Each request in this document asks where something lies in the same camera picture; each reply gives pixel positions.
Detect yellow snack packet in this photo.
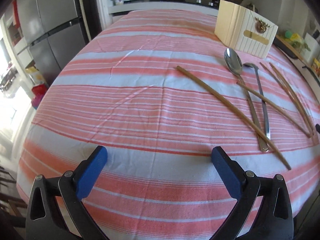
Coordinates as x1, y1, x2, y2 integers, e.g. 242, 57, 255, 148
311, 58, 320, 77

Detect yellow green produce bag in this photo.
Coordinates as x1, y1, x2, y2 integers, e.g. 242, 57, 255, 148
284, 30, 310, 52

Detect glass french press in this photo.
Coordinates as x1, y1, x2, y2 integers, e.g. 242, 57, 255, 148
246, 3, 258, 12

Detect wooden cutting board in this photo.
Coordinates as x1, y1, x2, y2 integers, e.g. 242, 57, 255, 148
273, 35, 310, 67

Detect grey refrigerator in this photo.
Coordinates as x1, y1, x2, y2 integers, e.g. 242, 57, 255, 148
17, 0, 88, 85

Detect large silver spoon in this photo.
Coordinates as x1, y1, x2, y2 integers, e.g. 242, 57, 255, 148
224, 48, 270, 152

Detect wooden chopstick across spoons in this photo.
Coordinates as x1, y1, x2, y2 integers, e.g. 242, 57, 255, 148
237, 81, 311, 138

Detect red bag on floor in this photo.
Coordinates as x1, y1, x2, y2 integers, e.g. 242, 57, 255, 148
31, 83, 48, 109

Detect small silver spoon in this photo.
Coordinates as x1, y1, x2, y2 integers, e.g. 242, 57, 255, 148
244, 62, 271, 139

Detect cream utensil holder box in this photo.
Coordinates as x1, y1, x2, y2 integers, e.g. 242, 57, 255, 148
214, 0, 278, 59

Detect pink white striped tablecloth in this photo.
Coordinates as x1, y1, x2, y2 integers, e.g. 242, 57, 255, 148
17, 10, 319, 239

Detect long wooden chopstick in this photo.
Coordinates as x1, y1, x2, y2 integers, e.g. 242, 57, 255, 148
176, 66, 292, 170

